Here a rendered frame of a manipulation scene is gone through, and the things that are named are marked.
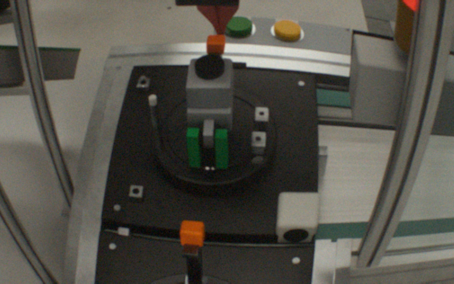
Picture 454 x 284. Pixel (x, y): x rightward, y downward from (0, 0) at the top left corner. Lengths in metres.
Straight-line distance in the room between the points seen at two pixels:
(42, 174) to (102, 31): 0.33
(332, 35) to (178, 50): 0.22
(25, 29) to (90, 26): 0.54
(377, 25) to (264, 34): 1.66
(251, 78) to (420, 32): 0.45
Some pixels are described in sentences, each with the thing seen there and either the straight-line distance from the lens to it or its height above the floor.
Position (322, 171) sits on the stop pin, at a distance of 0.78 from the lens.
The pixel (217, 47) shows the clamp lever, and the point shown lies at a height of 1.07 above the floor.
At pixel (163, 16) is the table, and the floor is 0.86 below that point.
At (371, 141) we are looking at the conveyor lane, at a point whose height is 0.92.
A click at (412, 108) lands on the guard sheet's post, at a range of 0.46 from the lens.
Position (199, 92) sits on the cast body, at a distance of 0.66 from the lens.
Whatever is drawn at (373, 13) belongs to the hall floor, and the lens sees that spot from 2.60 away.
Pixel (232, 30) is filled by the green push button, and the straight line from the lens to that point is 0.89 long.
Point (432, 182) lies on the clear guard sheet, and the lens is 0.57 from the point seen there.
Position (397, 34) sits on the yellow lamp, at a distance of 0.46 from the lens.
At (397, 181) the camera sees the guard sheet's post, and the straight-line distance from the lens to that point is 0.54.
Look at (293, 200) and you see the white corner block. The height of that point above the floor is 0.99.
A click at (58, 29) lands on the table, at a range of 1.16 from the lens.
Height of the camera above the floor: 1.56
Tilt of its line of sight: 51 degrees down
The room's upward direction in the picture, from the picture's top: 2 degrees counter-clockwise
